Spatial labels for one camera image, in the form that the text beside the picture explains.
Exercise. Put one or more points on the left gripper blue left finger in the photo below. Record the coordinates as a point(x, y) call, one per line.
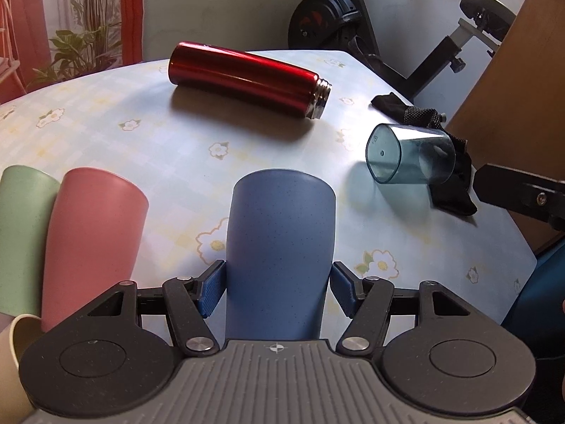
point(189, 303)

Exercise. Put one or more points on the transparent blue plastic cup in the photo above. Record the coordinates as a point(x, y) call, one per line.
point(404, 154)

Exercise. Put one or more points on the red metal thermos bottle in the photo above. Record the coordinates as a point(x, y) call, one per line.
point(273, 84)

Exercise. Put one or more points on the beige cup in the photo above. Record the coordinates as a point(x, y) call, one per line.
point(16, 337)

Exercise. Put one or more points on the blue chair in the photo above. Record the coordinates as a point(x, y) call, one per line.
point(537, 319)

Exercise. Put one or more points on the green plastic cup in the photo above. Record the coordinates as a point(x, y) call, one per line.
point(27, 199)

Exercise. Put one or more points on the printed room scene backdrop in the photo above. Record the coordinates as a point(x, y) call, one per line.
point(44, 42)

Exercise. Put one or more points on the brown wooden board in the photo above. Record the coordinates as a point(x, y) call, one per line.
point(514, 115)

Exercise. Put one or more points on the pink plastic cup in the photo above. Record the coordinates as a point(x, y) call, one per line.
point(93, 240)

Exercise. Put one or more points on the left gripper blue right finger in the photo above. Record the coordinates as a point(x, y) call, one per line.
point(366, 302)

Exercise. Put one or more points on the black exercise bike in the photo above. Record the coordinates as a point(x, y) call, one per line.
point(346, 25)

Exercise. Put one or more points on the floral checked tablecloth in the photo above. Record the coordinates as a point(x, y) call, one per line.
point(185, 149)

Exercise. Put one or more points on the blue speckled cup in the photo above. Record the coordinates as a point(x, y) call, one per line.
point(280, 246)

